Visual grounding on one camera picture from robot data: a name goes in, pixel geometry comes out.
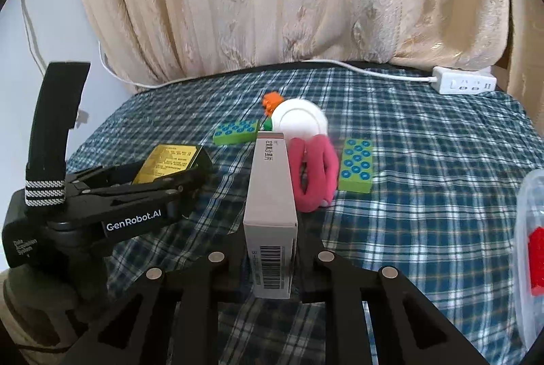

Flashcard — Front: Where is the grey cardboard box with barcode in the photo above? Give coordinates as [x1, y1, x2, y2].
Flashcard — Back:
[243, 131, 299, 300]

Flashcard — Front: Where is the clear plastic container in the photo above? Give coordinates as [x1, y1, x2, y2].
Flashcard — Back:
[512, 168, 544, 349]

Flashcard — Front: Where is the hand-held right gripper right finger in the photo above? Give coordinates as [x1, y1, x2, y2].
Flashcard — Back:
[296, 237, 490, 365]

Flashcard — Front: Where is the blue plaid blanket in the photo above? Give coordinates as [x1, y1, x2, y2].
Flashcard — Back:
[65, 66, 544, 365]

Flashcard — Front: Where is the orange toy block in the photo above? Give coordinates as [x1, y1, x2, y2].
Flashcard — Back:
[262, 92, 285, 115]

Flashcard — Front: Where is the white power strip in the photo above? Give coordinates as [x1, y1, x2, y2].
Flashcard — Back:
[432, 66, 497, 95]

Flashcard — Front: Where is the gold packet box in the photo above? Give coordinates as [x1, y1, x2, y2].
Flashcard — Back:
[131, 143, 203, 185]

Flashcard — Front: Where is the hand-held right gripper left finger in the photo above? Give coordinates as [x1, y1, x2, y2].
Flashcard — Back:
[55, 235, 256, 365]

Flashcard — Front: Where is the green block with blue circles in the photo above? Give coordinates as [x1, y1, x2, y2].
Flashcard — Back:
[338, 138, 374, 194]
[212, 119, 260, 146]

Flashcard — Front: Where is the red item in container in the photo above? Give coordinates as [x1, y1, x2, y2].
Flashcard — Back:
[526, 226, 544, 290]

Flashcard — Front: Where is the pink plush toy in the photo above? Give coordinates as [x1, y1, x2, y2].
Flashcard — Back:
[288, 134, 341, 214]

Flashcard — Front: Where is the thin white wall cable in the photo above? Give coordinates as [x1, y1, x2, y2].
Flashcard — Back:
[19, 1, 48, 77]

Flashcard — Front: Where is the white power cable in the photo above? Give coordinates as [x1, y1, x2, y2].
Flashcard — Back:
[98, 41, 439, 89]

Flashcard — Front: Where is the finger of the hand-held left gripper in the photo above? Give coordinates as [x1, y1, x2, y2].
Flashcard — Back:
[66, 161, 147, 190]
[89, 145, 214, 222]

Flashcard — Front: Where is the white round plate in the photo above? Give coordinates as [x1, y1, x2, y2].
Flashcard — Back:
[271, 98, 329, 140]

